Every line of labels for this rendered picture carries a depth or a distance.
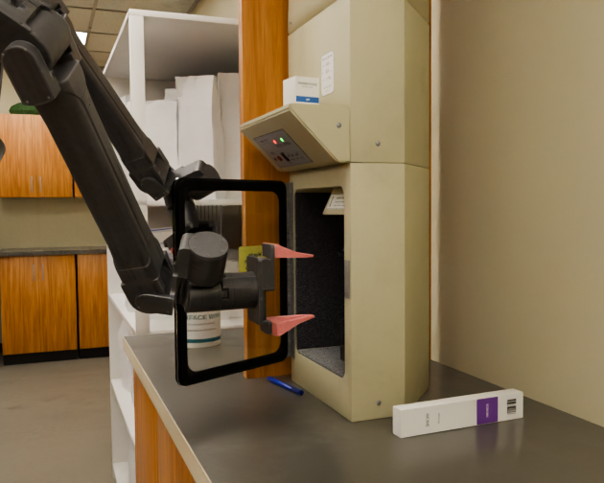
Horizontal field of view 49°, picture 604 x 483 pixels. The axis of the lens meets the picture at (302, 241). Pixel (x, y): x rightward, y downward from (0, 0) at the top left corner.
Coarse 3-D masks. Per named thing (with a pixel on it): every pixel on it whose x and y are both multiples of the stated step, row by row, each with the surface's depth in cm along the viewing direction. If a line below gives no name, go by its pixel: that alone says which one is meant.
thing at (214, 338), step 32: (192, 192) 126; (224, 192) 133; (256, 192) 139; (192, 224) 127; (224, 224) 133; (256, 224) 139; (192, 320) 127; (224, 320) 134; (192, 352) 128; (224, 352) 134; (256, 352) 140
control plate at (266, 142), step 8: (264, 136) 134; (272, 136) 130; (280, 136) 127; (288, 136) 124; (264, 144) 138; (272, 144) 134; (280, 144) 130; (288, 144) 127; (296, 144) 124; (272, 152) 138; (280, 152) 135; (288, 152) 131; (304, 152) 125; (296, 160) 131; (304, 160) 128
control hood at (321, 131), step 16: (272, 112) 121; (288, 112) 115; (304, 112) 114; (320, 112) 115; (336, 112) 116; (240, 128) 142; (256, 128) 134; (272, 128) 127; (288, 128) 121; (304, 128) 115; (320, 128) 115; (336, 128) 116; (256, 144) 142; (304, 144) 121; (320, 144) 116; (336, 144) 116; (272, 160) 143; (320, 160) 122; (336, 160) 117
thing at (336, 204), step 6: (336, 192) 131; (342, 192) 130; (330, 198) 132; (336, 198) 130; (342, 198) 129; (330, 204) 131; (336, 204) 129; (342, 204) 128; (324, 210) 133; (330, 210) 130; (336, 210) 129; (342, 210) 128
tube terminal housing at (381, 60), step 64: (384, 0) 118; (320, 64) 129; (384, 64) 119; (384, 128) 120; (320, 192) 146; (384, 192) 120; (384, 256) 121; (384, 320) 121; (320, 384) 133; (384, 384) 122
